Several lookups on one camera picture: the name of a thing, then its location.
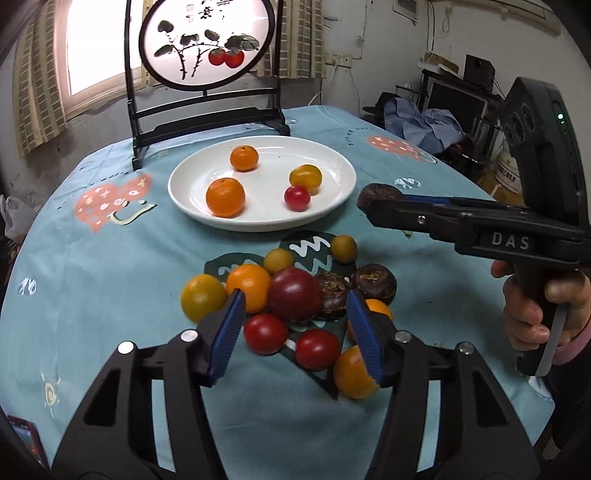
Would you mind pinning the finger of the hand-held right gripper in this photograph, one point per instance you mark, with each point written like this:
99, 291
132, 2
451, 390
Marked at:
434, 200
406, 214

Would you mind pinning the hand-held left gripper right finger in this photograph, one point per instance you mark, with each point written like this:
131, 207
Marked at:
364, 337

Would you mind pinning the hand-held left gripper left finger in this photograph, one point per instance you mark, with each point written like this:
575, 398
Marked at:
228, 332

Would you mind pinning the brown water chestnut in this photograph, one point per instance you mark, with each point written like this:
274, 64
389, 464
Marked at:
376, 191
331, 295
375, 282

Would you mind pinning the white round plate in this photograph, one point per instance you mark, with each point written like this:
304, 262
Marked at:
268, 217

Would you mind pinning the person's right hand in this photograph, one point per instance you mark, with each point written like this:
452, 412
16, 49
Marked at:
521, 318

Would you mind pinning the red cherry tomato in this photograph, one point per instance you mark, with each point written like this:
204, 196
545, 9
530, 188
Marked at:
317, 349
265, 333
297, 198

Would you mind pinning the yellow tomato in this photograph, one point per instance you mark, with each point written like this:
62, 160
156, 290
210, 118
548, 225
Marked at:
202, 297
305, 178

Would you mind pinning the white bucket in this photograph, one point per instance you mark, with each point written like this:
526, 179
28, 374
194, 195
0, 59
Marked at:
508, 173

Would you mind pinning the blue cloth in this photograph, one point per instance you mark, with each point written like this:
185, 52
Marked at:
429, 127

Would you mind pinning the dark red tomato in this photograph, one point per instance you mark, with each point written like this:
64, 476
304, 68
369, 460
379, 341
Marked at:
295, 294

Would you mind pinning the black monitor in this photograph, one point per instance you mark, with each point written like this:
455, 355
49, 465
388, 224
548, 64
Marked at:
455, 99

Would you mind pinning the blue printed tablecloth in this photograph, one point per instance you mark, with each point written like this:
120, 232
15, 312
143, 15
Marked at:
138, 277

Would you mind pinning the black speaker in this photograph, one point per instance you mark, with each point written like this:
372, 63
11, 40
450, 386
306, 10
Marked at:
479, 70

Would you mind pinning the checked curtain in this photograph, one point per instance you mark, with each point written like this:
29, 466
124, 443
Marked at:
295, 41
39, 78

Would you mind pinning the person's dark clothing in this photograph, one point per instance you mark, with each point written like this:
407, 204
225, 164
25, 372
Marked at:
572, 406

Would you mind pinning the red phone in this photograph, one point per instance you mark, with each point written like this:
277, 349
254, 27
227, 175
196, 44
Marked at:
27, 441

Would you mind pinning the white plastic bag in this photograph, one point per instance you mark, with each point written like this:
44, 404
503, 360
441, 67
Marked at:
16, 217

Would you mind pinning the round painted screen black stand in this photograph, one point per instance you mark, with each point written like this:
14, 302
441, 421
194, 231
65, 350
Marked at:
203, 41

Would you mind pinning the window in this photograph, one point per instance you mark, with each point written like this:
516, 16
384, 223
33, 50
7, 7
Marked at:
97, 46

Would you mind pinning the white wall box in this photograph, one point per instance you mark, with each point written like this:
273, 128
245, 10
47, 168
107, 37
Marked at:
406, 10

